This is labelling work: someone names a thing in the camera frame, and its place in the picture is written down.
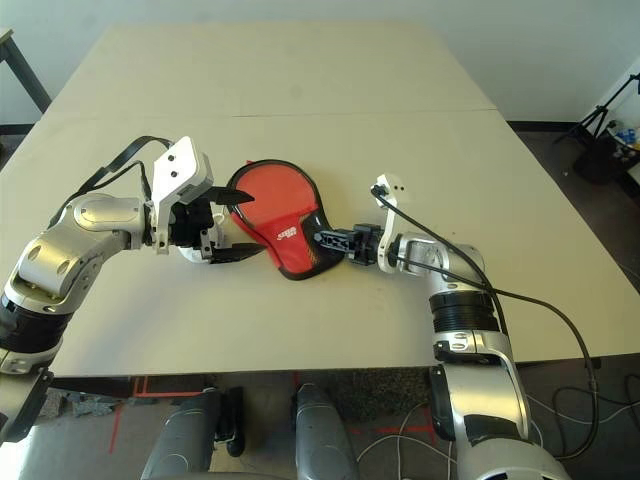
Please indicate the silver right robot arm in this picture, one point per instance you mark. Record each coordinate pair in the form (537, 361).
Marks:
(480, 350)

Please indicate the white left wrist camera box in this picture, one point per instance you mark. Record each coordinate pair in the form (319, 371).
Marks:
(175, 170)

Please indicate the red black paddle case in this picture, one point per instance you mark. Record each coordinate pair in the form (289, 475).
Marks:
(280, 200)

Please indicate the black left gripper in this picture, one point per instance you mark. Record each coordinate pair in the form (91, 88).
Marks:
(192, 222)

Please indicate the black tripod stand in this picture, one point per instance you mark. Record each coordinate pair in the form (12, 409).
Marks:
(600, 155)

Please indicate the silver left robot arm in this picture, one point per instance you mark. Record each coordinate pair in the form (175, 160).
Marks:
(75, 250)

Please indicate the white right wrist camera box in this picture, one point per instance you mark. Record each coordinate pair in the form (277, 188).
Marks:
(395, 187)

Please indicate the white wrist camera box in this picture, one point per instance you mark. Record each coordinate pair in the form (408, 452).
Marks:
(395, 187)
(175, 170)

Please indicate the grey right robot leg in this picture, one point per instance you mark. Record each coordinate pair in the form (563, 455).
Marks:
(320, 435)

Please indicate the black-framed side table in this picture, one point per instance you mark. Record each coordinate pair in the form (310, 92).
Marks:
(25, 70)

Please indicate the grey left robot leg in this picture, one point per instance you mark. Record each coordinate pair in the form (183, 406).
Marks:
(190, 435)

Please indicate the dark speckled foam floor mat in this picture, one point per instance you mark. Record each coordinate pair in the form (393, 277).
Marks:
(380, 395)
(85, 404)

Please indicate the grey robot leg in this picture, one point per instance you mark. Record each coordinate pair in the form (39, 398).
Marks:
(320, 435)
(190, 435)

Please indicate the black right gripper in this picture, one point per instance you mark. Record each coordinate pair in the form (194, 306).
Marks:
(365, 245)

